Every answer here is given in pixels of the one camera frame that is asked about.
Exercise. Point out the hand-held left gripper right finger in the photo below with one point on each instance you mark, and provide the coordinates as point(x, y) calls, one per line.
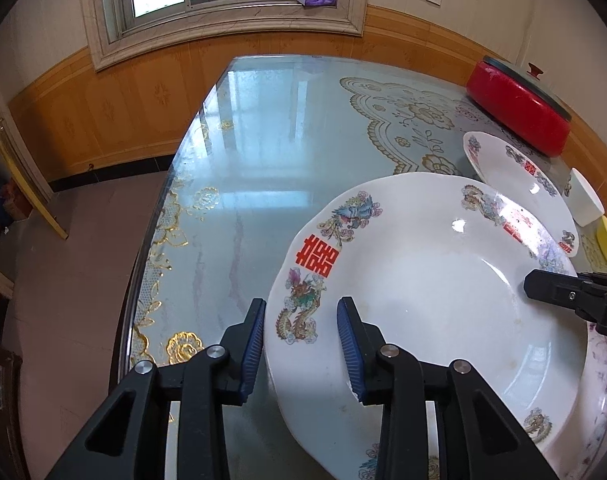
point(348, 346)

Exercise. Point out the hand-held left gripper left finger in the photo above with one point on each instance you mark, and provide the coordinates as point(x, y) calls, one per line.
point(251, 351)

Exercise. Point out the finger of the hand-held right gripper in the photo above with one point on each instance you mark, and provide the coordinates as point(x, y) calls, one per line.
point(558, 290)

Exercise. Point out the white bowl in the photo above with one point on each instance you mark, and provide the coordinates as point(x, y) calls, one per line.
point(586, 200)

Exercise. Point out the large white phoenix print plate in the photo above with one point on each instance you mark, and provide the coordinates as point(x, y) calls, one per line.
point(433, 285)

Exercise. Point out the white plate with red print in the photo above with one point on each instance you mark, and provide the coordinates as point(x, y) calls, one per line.
point(528, 195)

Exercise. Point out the white plate with purple rim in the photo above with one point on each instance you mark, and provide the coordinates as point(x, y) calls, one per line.
point(601, 390)

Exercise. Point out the red electric pot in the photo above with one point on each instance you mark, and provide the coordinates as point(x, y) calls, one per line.
point(518, 107)

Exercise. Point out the gold floral lace table cloth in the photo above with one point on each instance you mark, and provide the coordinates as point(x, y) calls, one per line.
point(283, 135)

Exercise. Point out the glass pot lid red knob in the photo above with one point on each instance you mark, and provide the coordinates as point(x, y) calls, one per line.
point(514, 72)

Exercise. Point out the dark wooden cabinet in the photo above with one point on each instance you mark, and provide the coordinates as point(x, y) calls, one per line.
point(1, 410)

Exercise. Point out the brown cardboard box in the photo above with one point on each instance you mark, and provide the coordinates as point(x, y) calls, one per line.
point(17, 202)

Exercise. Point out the yellow wooden door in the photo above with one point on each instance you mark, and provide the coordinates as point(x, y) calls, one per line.
point(13, 160)

